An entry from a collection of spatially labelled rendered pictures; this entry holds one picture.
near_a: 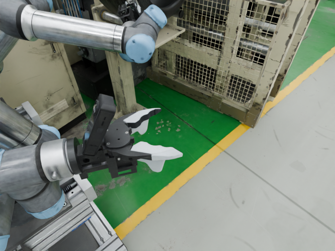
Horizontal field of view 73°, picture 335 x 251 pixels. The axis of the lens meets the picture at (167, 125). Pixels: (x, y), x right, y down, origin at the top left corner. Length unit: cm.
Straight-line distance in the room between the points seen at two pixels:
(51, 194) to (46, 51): 125
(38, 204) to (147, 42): 45
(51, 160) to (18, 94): 128
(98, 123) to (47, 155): 11
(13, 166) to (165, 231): 113
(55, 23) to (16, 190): 44
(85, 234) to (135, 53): 96
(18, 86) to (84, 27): 104
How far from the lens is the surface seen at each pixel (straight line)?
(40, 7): 88
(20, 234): 83
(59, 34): 73
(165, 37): 140
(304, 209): 175
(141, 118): 48
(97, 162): 47
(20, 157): 47
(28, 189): 49
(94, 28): 69
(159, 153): 40
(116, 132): 45
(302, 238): 166
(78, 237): 132
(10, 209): 68
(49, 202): 55
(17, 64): 163
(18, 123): 57
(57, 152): 44
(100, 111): 38
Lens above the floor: 140
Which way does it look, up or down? 46 degrees down
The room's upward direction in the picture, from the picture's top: straight up
